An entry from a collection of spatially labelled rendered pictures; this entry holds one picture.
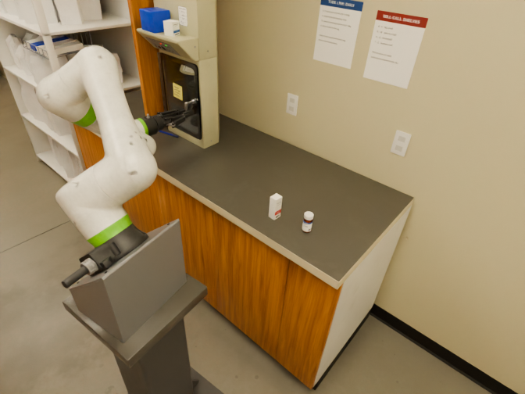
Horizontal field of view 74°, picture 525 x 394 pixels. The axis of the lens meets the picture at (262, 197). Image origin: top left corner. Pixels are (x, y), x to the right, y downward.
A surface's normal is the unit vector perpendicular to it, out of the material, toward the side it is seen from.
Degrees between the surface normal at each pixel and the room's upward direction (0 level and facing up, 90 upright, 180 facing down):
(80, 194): 65
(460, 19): 90
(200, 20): 90
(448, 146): 90
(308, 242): 0
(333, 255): 0
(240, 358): 0
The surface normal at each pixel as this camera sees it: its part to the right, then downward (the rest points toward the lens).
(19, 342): 0.05, -0.80
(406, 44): -0.65, 0.42
